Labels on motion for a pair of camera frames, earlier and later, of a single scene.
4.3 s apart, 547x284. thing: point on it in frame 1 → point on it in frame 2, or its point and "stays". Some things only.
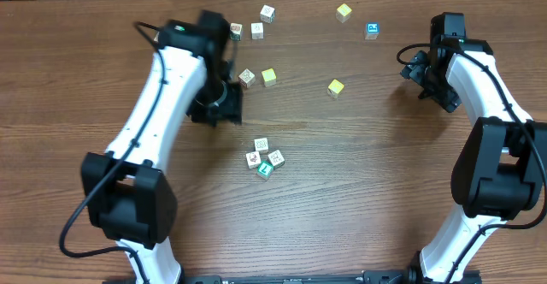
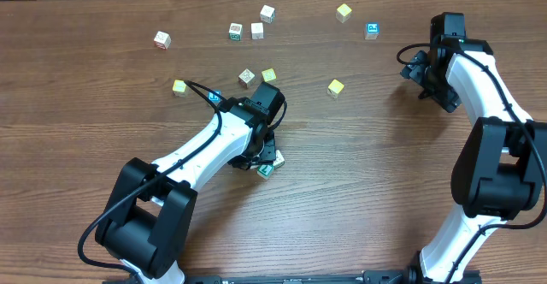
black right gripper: [438, 92] stays
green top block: [265, 169] stays
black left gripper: [218, 110] → [260, 158]
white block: [257, 30] stays
